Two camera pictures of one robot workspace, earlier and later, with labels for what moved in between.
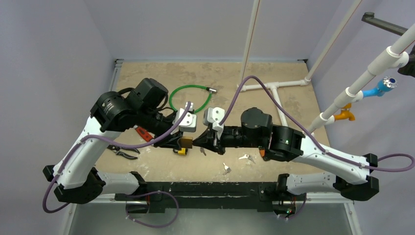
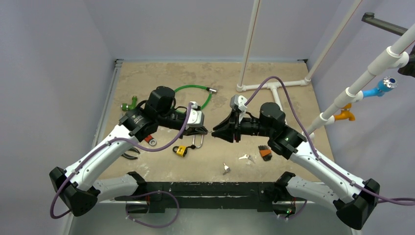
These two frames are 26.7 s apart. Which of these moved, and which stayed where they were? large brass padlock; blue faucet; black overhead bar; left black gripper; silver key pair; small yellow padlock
Moved: large brass padlock; left black gripper
Stayed: small yellow padlock; black overhead bar; silver key pair; blue faucet
